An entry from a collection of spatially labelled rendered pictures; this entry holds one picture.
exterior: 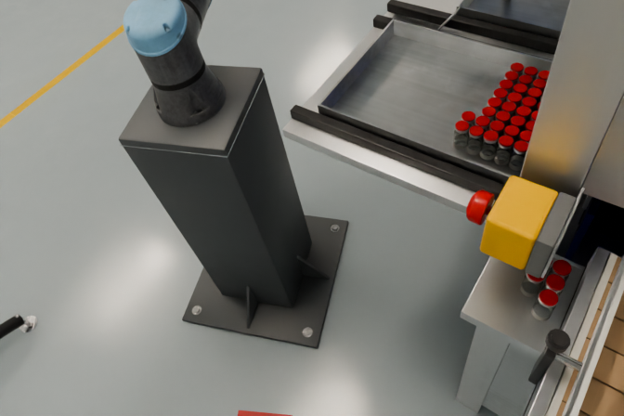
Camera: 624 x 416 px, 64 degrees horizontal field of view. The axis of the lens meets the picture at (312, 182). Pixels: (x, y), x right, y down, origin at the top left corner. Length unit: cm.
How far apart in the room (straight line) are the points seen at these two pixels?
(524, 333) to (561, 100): 29
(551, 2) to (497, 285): 62
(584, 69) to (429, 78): 46
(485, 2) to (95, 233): 159
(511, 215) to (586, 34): 20
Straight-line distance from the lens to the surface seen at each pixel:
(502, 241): 59
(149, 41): 98
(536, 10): 111
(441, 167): 78
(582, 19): 49
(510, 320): 69
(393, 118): 87
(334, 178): 192
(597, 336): 61
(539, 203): 59
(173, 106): 107
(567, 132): 57
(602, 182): 61
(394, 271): 169
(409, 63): 97
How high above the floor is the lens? 151
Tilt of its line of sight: 52 degrees down
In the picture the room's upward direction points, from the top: 14 degrees counter-clockwise
